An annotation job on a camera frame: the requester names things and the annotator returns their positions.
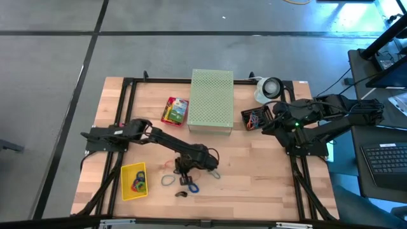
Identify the red plastic basket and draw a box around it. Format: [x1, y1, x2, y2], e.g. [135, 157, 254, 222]
[160, 96, 190, 128]

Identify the black post stand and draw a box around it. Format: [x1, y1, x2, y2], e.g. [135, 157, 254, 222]
[359, 12, 407, 61]

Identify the yellow crayon box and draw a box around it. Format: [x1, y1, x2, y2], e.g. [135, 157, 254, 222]
[162, 97, 174, 121]
[167, 97, 190, 124]

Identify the black desk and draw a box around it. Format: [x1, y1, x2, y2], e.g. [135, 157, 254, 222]
[348, 47, 407, 204]

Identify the black keyboard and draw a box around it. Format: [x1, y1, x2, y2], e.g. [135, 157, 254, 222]
[361, 142, 407, 191]

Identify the dark blue chair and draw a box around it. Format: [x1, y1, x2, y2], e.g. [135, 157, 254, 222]
[330, 184, 407, 229]

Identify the black floor cable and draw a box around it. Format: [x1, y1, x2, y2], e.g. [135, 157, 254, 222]
[314, 66, 352, 98]

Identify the green perforated metal shelf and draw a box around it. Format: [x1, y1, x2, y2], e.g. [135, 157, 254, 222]
[186, 68, 235, 136]

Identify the black monitor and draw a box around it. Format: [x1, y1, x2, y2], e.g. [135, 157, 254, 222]
[365, 55, 407, 90]

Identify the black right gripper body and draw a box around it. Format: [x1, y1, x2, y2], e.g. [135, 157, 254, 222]
[270, 101, 303, 141]

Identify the yellow plastic basket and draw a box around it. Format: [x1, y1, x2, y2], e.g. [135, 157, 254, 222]
[120, 162, 149, 202]

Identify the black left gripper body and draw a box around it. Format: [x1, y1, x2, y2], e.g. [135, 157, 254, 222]
[174, 147, 221, 175]

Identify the black plastic basket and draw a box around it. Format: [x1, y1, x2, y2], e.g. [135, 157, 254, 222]
[240, 106, 275, 132]

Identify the silver metal bracket strip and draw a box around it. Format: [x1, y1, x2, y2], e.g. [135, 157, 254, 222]
[99, 218, 137, 227]
[275, 221, 314, 229]

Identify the grey caster leg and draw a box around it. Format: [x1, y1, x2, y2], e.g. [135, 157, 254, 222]
[0, 139, 25, 154]

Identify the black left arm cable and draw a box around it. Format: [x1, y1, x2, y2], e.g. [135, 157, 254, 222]
[206, 146, 221, 162]

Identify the yellow floor cable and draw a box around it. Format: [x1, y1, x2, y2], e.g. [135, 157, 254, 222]
[282, 0, 314, 6]

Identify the white bin black rim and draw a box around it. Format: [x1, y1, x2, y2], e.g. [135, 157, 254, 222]
[253, 76, 285, 105]

